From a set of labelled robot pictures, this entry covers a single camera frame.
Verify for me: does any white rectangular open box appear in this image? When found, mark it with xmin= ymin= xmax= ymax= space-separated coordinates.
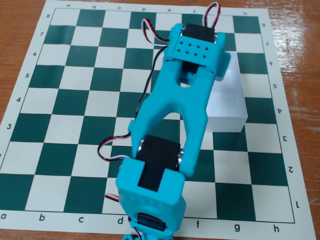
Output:
xmin=204 ymin=51 xmax=249 ymax=133

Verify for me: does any red white black cable loop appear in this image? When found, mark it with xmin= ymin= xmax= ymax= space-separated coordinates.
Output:
xmin=203 ymin=1 xmax=222 ymax=29

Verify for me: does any cyan gripper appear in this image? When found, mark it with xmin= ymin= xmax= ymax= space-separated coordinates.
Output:
xmin=216 ymin=51 xmax=232 ymax=83

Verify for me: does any red white black cable bundle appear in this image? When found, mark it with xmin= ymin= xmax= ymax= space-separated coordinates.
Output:
xmin=98 ymin=18 xmax=173 ymax=202

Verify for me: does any green and cream chessboard mat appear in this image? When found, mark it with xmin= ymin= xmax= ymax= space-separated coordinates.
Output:
xmin=0 ymin=0 xmax=318 ymax=240

